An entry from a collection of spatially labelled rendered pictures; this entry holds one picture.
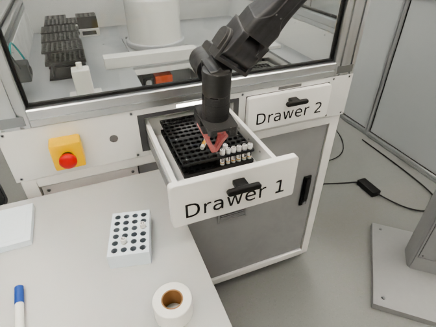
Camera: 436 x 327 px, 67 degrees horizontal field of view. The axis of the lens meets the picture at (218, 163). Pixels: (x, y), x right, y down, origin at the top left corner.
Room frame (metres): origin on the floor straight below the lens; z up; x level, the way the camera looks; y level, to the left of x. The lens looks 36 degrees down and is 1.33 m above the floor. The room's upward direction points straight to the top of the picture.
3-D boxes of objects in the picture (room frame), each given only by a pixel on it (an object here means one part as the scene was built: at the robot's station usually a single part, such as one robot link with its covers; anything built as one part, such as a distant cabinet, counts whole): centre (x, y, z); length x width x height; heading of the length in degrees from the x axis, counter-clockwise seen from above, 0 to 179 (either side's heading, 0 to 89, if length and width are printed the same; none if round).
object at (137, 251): (0.49, 0.19, 0.78); 0.12 x 0.08 x 0.04; 9
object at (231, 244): (1.28, 0.20, 0.40); 1.03 x 0.95 x 0.80; 112
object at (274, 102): (0.93, -0.22, 0.87); 0.29 x 0.02 x 0.11; 112
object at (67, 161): (0.64, 0.36, 0.88); 0.04 x 0.03 x 0.04; 112
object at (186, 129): (0.72, 0.04, 0.87); 0.22 x 0.18 x 0.06; 22
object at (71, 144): (0.67, 0.37, 0.88); 0.07 x 0.05 x 0.07; 112
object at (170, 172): (0.73, 0.04, 0.86); 0.40 x 0.26 x 0.06; 22
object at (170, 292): (0.33, 0.08, 0.78); 0.07 x 0.07 x 0.04
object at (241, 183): (0.51, -0.05, 0.91); 0.07 x 0.04 x 0.01; 112
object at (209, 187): (0.54, -0.04, 0.87); 0.29 x 0.02 x 0.11; 112
